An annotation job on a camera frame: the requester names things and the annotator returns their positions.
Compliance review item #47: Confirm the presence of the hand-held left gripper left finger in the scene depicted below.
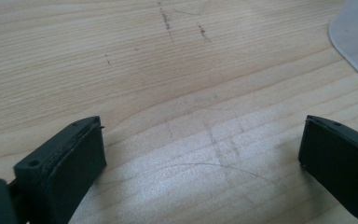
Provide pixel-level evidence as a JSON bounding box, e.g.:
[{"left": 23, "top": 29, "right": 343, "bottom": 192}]
[{"left": 13, "top": 116, "right": 108, "bottom": 224}]

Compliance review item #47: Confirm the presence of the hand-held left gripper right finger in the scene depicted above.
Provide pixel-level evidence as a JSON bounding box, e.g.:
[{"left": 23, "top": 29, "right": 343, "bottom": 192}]
[{"left": 297, "top": 114, "right": 358, "bottom": 224}]

